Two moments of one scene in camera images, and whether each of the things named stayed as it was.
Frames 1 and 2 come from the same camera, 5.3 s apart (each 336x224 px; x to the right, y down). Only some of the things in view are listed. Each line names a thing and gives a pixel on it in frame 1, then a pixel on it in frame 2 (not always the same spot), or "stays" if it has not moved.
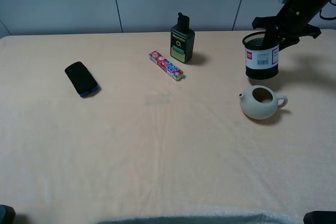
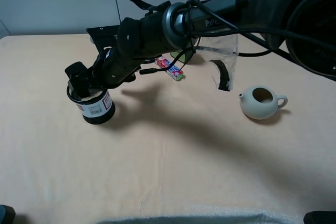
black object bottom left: (7, 214) stays
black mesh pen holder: (262, 58) → (96, 107)
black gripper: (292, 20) → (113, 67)
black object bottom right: (320, 217) stays
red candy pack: (171, 71) stays
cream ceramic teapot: (261, 102) stays
